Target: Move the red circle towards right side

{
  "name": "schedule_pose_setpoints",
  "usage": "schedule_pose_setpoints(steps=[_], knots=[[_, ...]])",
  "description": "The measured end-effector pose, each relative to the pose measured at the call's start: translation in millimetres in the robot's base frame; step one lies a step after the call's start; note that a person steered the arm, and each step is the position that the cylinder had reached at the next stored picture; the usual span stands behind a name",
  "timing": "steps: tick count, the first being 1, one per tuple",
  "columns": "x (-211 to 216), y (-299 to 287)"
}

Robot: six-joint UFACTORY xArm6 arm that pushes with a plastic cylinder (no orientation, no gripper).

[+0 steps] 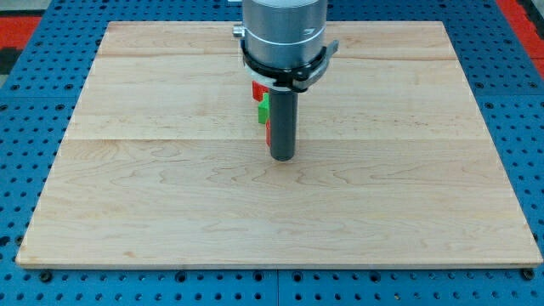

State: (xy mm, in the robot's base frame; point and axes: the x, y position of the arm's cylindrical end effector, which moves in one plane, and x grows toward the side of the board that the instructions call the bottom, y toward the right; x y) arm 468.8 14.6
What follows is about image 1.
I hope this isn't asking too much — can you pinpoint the red circle block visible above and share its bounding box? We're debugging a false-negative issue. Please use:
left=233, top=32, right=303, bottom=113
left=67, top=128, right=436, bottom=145
left=265, top=119, right=271, bottom=147

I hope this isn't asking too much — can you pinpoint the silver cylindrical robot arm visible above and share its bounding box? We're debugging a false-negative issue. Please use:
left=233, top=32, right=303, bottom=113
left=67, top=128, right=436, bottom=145
left=232, top=0, right=327, bottom=69

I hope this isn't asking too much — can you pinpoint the green block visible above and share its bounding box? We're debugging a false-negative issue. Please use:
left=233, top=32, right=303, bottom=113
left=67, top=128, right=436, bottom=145
left=258, top=93, right=269, bottom=124

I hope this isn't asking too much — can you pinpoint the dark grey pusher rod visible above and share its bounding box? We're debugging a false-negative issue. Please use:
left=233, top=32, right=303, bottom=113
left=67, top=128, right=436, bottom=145
left=269, top=89, right=298, bottom=162

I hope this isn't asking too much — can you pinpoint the red block upper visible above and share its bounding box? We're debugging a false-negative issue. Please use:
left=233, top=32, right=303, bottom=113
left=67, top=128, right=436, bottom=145
left=252, top=81, right=269, bottom=102

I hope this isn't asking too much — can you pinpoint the light wooden board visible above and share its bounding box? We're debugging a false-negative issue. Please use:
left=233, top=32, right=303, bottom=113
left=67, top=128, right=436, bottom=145
left=16, top=21, right=542, bottom=269

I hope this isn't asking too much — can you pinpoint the black clamp ring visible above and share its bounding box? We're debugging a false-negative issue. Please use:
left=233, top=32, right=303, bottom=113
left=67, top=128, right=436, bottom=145
left=241, top=39, right=340, bottom=94

